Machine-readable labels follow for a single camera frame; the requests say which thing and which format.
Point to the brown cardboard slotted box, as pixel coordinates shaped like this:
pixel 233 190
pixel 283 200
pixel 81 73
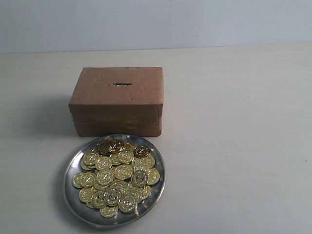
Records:
pixel 118 100

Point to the dark gold coin top right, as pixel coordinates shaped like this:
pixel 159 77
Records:
pixel 141 151

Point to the gold coin right edge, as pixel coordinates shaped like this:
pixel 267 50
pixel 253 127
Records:
pixel 153 176

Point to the shaded gold coin right centre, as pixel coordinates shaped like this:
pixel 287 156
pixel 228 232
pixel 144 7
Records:
pixel 139 178

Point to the gold coin front centre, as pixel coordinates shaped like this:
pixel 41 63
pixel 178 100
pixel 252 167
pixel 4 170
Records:
pixel 127 203

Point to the gold coin far left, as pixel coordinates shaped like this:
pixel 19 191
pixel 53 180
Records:
pixel 76 181

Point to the gold coin front bottom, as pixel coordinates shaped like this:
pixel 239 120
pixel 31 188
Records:
pixel 109 211

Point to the round steel plate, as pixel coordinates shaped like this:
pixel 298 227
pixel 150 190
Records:
pixel 92 217

